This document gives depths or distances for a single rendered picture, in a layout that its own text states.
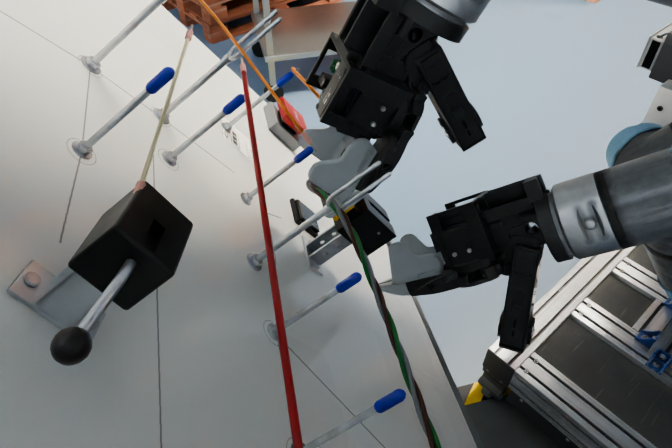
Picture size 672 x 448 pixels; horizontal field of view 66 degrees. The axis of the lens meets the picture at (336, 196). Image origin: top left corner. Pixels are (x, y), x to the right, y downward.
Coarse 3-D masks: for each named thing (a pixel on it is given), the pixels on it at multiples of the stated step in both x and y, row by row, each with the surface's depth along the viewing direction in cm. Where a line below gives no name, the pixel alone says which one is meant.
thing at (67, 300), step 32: (96, 224) 25; (128, 224) 22; (160, 224) 24; (192, 224) 26; (96, 256) 22; (128, 256) 22; (160, 256) 23; (32, 288) 25; (64, 288) 24; (96, 288) 23; (128, 288) 23; (64, 320) 25; (96, 320) 20; (64, 352) 18
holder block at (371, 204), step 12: (360, 204) 53; (372, 204) 55; (360, 216) 52; (372, 216) 52; (384, 216) 56; (336, 228) 53; (360, 228) 53; (372, 228) 53; (384, 228) 54; (348, 240) 54; (360, 240) 54; (372, 240) 54; (384, 240) 55; (372, 252) 56
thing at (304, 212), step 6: (294, 204) 61; (300, 204) 61; (294, 210) 60; (300, 210) 60; (306, 210) 62; (294, 216) 59; (300, 216) 59; (306, 216) 60; (300, 222) 59; (312, 228) 60; (318, 228) 61; (312, 234) 61
